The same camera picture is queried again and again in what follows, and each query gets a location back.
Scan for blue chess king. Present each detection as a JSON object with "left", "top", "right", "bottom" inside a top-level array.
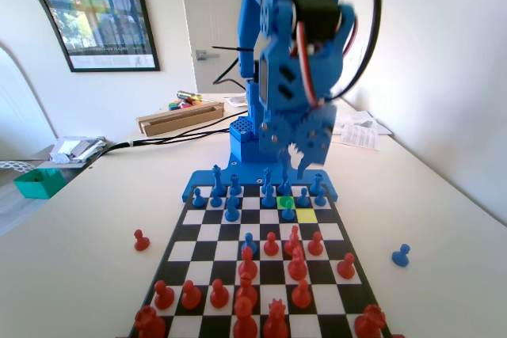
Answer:
[{"left": 212, "top": 164, "right": 223, "bottom": 196}]

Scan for red chess pawn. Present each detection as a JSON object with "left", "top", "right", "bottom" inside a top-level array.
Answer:
[
  {"left": 133, "top": 229, "right": 151, "bottom": 252},
  {"left": 208, "top": 278, "right": 231, "bottom": 310},
  {"left": 307, "top": 230, "right": 325, "bottom": 256},
  {"left": 181, "top": 280, "right": 202, "bottom": 310},
  {"left": 337, "top": 253, "right": 356, "bottom": 280},
  {"left": 263, "top": 231, "right": 280, "bottom": 256},
  {"left": 291, "top": 279, "right": 313, "bottom": 310},
  {"left": 153, "top": 280, "right": 175, "bottom": 310}
]

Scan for red chess bishop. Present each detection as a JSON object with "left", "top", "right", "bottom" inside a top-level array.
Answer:
[
  {"left": 238, "top": 246, "right": 258, "bottom": 282},
  {"left": 236, "top": 272, "right": 259, "bottom": 306}
]

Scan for red chess queen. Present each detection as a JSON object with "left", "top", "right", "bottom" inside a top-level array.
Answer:
[{"left": 262, "top": 298, "right": 289, "bottom": 338}]

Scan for red chess rook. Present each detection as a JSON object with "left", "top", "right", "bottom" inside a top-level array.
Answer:
[
  {"left": 134, "top": 305, "right": 167, "bottom": 338},
  {"left": 353, "top": 304, "right": 387, "bottom": 338}
]

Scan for printed instruction leaflet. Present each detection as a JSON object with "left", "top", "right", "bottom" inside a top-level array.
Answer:
[{"left": 331, "top": 120, "right": 381, "bottom": 153}]

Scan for printed paper sheet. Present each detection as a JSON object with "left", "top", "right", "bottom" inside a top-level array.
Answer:
[{"left": 223, "top": 95, "right": 250, "bottom": 108}]

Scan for white paper sheet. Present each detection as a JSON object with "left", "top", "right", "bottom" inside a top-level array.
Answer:
[{"left": 335, "top": 109, "right": 394, "bottom": 136}]

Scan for yellow green tube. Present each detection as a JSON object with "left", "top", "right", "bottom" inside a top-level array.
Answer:
[{"left": 176, "top": 89, "right": 204, "bottom": 104}]

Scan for long cardboard box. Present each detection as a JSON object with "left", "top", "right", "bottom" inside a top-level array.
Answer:
[{"left": 135, "top": 100, "right": 226, "bottom": 137}]

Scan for white door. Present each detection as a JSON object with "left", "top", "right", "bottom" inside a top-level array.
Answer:
[{"left": 177, "top": 0, "right": 249, "bottom": 96}]

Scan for colourful marker pack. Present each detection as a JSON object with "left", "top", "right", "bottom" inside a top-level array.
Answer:
[{"left": 168, "top": 100, "right": 197, "bottom": 112}]

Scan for black white chessboard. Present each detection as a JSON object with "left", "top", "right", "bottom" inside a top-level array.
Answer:
[{"left": 128, "top": 184, "right": 394, "bottom": 338}]

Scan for silver foil packaging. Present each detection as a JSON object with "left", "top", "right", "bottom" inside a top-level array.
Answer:
[{"left": 49, "top": 135, "right": 109, "bottom": 165}]

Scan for black framed map poster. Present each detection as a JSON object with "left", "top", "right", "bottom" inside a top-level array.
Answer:
[{"left": 0, "top": 0, "right": 162, "bottom": 74}]

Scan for green plastic bin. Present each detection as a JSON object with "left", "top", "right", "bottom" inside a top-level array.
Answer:
[{"left": 13, "top": 167, "right": 67, "bottom": 199}]

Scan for white curved furniture panel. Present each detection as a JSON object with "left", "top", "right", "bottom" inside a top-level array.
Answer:
[{"left": 0, "top": 0, "right": 74, "bottom": 161}]

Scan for grey dotted fabric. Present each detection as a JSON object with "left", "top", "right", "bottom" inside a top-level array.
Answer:
[{"left": 0, "top": 159, "right": 32, "bottom": 175}]

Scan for red white servo wires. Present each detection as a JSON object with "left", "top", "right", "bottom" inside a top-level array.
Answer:
[{"left": 296, "top": 21, "right": 322, "bottom": 110}]

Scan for blue arm base plate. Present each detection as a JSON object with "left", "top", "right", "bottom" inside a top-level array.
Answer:
[{"left": 181, "top": 163, "right": 340, "bottom": 203}]

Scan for thick black looping cable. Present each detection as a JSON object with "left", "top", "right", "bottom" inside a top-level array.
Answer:
[{"left": 196, "top": 0, "right": 383, "bottom": 101}]

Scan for black cable bundle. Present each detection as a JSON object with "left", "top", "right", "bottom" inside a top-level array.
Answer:
[{"left": 85, "top": 114, "right": 245, "bottom": 167}]

